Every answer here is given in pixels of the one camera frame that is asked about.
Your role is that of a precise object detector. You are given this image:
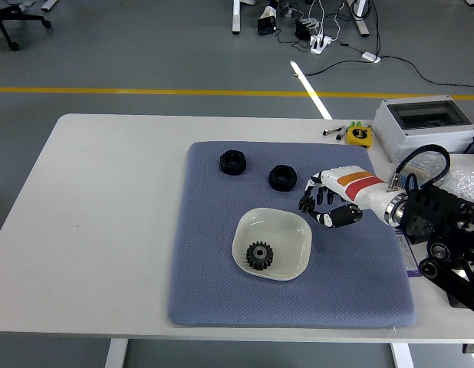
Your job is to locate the white square dish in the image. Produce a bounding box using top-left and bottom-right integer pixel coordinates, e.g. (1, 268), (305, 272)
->
(232, 206), (313, 281)

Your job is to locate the purple-edged label card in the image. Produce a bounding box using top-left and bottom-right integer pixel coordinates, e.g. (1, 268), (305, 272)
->
(393, 228), (424, 278)

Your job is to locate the white desk leg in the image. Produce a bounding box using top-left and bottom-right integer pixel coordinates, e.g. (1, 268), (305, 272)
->
(347, 0), (371, 38)
(232, 0), (242, 35)

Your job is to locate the small black device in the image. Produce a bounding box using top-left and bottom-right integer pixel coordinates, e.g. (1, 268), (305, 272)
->
(408, 224), (434, 246)

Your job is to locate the large black gear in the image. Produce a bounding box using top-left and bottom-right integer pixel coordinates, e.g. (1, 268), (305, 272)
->
(245, 241), (275, 271)

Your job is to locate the yellow tape measure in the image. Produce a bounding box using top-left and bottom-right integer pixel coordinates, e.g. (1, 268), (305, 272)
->
(345, 126), (373, 149)

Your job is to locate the crinkled clear plastic bag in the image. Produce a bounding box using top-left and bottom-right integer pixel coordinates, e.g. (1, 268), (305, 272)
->
(439, 168), (474, 206)

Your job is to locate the black office chair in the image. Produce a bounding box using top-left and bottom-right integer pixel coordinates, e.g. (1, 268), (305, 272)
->
(0, 0), (52, 51)

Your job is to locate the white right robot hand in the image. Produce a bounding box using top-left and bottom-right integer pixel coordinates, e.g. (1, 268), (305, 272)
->
(301, 165), (396, 230)

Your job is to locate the flat white box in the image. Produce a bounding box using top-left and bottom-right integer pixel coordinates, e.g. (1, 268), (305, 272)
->
(447, 153), (474, 174)

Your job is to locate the white electrical enclosure box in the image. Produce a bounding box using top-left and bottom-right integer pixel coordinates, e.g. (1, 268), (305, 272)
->
(373, 97), (474, 162)

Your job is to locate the large black hex nut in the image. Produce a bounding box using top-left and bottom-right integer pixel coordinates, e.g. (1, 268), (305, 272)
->
(219, 149), (247, 176)
(268, 164), (298, 192)

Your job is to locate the clear bag of components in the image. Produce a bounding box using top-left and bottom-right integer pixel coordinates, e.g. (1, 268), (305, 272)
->
(390, 151), (449, 189)

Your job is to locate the black charger box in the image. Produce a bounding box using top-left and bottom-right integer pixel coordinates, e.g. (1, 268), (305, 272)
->
(295, 18), (312, 40)

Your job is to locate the white table leg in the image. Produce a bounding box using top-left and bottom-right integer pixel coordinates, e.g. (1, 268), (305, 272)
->
(104, 339), (129, 368)
(390, 342), (414, 368)

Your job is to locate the blue-grey textured mat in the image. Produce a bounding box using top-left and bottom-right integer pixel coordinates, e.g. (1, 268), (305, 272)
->
(166, 140), (417, 329)

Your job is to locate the long black floor cable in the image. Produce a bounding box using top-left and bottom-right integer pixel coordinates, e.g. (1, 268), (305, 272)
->
(298, 54), (474, 91)

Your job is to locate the white power strip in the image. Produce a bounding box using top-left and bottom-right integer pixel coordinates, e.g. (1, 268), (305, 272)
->
(309, 34), (334, 55)

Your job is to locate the black power adapter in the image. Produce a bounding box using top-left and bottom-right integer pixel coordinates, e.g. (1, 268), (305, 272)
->
(256, 17), (278, 36)

